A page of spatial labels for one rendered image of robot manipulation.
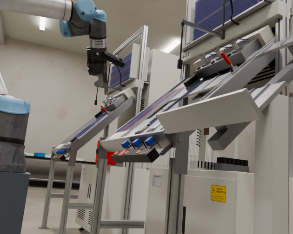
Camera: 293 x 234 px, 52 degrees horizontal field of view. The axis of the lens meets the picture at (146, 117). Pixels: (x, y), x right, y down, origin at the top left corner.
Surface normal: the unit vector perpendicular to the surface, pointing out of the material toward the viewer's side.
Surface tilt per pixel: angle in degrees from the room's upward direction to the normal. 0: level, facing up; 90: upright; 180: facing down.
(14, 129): 90
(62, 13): 135
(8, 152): 72
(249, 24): 90
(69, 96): 90
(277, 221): 90
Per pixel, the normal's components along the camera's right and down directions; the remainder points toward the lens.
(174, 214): 0.46, -0.13
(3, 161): 0.52, -0.40
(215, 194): -0.88, -0.17
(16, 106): 0.65, -0.13
